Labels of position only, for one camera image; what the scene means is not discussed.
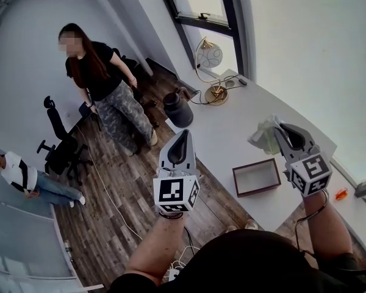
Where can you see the person's right forearm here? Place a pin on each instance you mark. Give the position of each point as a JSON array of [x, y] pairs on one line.
[[329, 227]]

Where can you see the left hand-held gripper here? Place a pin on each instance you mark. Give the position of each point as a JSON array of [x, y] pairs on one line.
[[174, 194]]

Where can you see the white tissues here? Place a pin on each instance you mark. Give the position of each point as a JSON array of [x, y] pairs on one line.
[[263, 136]]

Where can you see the black power adapter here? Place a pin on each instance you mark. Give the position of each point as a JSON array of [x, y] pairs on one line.
[[242, 81]]

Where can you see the brown rectangular tissue holder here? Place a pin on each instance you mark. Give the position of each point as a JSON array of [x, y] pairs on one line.
[[256, 191]]

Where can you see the white power strip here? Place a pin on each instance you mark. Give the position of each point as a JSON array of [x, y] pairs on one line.
[[173, 274]]

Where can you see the black office chair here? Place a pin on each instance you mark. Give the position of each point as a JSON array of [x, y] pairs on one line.
[[128, 62], [62, 145]]

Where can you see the small orange object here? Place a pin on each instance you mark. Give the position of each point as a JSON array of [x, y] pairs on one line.
[[341, 194]]

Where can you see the black window frame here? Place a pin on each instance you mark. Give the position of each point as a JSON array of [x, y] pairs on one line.
[[231, 11]]

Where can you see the person's left forearm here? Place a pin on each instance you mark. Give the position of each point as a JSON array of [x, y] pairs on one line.
[[158, 246]]

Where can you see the person's black shirt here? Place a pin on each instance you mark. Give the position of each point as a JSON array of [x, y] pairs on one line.
[[247, 264]]

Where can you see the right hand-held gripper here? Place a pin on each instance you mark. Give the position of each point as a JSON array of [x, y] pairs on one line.
[[311, 172]]

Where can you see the gold globe desk lamp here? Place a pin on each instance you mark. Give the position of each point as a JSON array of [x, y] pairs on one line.
[[212, 56]]

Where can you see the black metal jug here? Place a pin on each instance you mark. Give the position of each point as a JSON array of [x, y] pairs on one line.
[[178, 110]]

